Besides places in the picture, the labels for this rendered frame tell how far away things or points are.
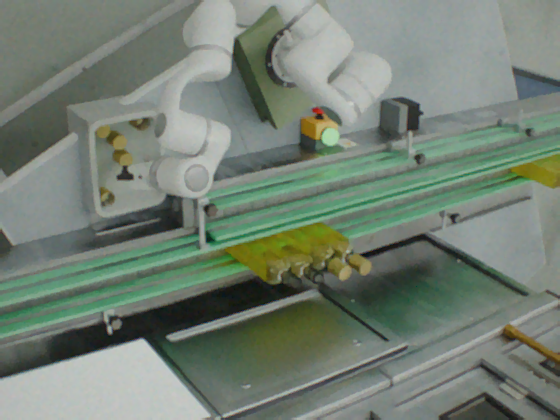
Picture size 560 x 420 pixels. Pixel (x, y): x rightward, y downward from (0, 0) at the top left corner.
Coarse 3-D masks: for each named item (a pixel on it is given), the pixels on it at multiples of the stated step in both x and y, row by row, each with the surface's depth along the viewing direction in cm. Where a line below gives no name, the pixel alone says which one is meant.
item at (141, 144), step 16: (144, 112) 164; (96, 128) 159; (112, 128) 168; (128, 128) 171; (96, 144) 168; (128, 144) 172; (144, 144) 174; (96, 160) 161; (112, 160) 171; (144, 160) 176; (96, 176) 163; (112, 176) 173; (96, 192) 164; (112, 192) 174; (128, 192) 176; (144, 192) 176; (160, 192) 173; (96, 208) 165; (112, 208) 169; (128, 208) 170
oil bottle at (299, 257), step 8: (272, 240) 176; (280, 240) 176; (288, 240) 176; (280, 248) 173; (288, 248) 173; (296, 248) 173; (288, 256) 169; (296, 256) 169; (304, 256) 169; (296, 264) 168; (304, 264) 168; (312, 264) 170; (296, 272) 169
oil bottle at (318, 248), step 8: (288, 232) 179; (296, 232) 179; (304, 232) 179; (296, 240) 176; (304, 240) 175; (312, 240) 175; (320, 240) 175; (304, 248) 174; (312, 248) 172; (320, 248) 172; (328, 248) 172; (312, 256) 172; (320, 256) 171; (320, 264) 171
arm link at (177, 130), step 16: (192, 48) 143; (208, 48) 142; (192, 64) 141; (208, 64) 140; (224, 64) 142; (176, 80) 138; (192, 80) 141; (208, 80) 145; (176, 96) 136; (160, 112) 137; (176, 112) 135; (160, 128) 136; (176, 128) 135; (192, 128) 136; (160, 144) 137; (176, 144) 136; (192, 144) 137
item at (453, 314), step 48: (432, 240) 216; (192, 288) 192; (240, 288) 193; (288, 288) 191; (336, 288) 193; (384, 288) 192; (432, 288) 191; (480, 288) 190; (528, 288) 187; (48, 336) 172; (96, 336) 172; (432, 336) 171; (480, 336) 164; (336, 384) 150; (384, 384) 151; (432, 384) 154; (480, 384) 154; (528, 384) 150
